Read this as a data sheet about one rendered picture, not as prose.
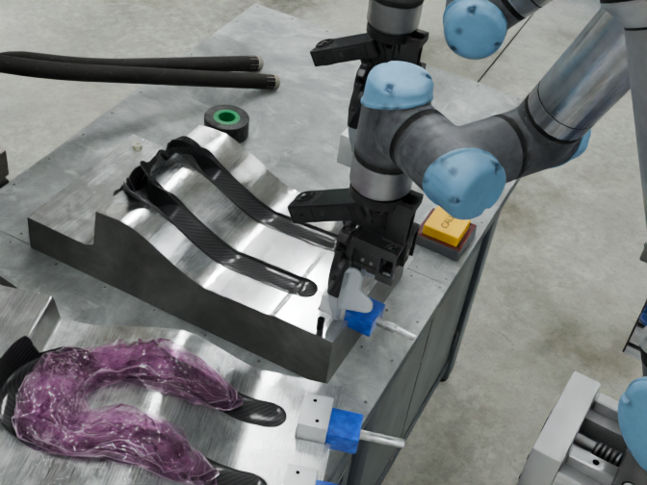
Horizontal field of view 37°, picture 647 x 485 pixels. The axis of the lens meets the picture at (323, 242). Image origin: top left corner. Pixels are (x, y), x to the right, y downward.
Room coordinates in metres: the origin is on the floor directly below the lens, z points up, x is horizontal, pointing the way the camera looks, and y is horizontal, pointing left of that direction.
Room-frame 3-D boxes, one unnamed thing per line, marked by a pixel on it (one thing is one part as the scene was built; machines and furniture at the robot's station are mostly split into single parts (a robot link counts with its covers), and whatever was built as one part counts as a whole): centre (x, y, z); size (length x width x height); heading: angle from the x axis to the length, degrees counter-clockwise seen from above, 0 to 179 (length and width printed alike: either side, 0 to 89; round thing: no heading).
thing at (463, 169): (0.84, -0.13, 1.20); 0.11 x 0.11 x 0.08; 38
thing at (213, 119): (1.40, 0.20, 0.82); 0.08 x 0.08 x 0.04
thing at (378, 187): (0.92, -0.06, 1.12); 0.08 x 0.08 x 0.05
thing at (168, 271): (1.06, 0.15, 0.87); 0.50 x 0.26 x 0.14; 68
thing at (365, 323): (0.90, -0.08, 0.89); 0.13 x 0.05 x 0.05; 68
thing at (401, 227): (0.91, -0.06, 1.04); 0.09 x 0.08 x 0.12; 68
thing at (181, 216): (1.05, 0.14, 0.92); 0.35 x 0.16 x 0.09; 68
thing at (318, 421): (0.74, -0.07, 0.86); 0.13 x 0.05 x 0.05; 85
